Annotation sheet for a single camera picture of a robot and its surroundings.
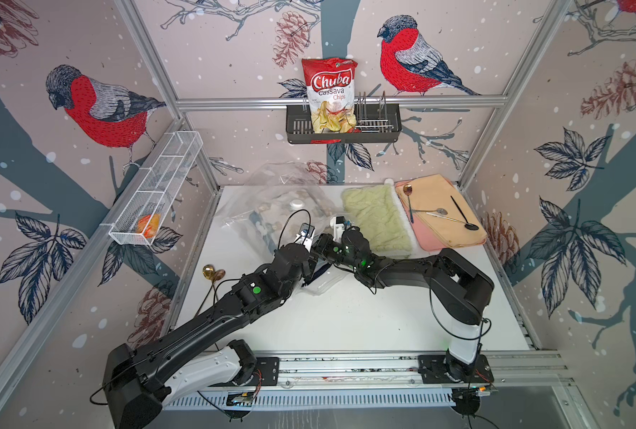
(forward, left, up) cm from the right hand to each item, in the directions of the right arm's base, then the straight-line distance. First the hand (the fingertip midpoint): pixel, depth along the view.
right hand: (302, 241), depth 82 cm
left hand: (-4, -4, +7) cm, 9 cm away
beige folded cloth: (+34, -55, -17) cm, 67 cm away
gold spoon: (-5, +33, -16) cm, 37 cm away
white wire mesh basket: (+21, +45, +15) cm, 52 cm away
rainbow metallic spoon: (+39, -43, -15) cm, 60 cm away
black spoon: (+21, -64, -17) cm, 70 cm away
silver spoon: (+28, -54, -16) cm, 63 cm away
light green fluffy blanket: (+25, -28, -15) cm, 40 cm away
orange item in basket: (-8, +36, +18) cm, 41 cm away
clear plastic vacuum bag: (+44, +19, -13) cm, 50 cm away
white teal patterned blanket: (+14, +8, -6) cm, 17 cm away
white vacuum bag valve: (+16, +4, 0) cm, 16 cm away
